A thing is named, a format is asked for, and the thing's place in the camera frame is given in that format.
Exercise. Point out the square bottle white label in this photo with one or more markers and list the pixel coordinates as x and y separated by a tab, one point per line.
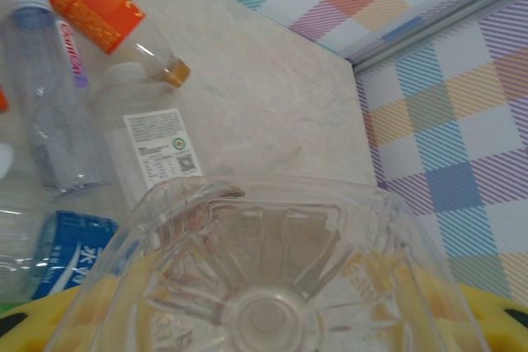
156	142

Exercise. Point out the aluminium frame post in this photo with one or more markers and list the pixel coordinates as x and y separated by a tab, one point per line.
433	22

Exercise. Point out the clear bottle purple label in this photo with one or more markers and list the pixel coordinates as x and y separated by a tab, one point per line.
41	80

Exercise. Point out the orange label bottle brown cap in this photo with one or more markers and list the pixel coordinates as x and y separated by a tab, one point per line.
90	6

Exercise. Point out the loose orange bottle cap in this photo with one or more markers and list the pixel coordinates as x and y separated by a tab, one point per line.
3	98

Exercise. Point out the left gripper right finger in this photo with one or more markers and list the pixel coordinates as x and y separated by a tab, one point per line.
507	327

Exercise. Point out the large clear square bottle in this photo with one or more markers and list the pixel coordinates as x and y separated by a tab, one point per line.
272	286

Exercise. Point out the blue label water bottle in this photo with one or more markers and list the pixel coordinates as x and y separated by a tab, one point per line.
70	245

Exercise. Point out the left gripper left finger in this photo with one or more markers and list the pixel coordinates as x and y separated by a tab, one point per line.
29	327

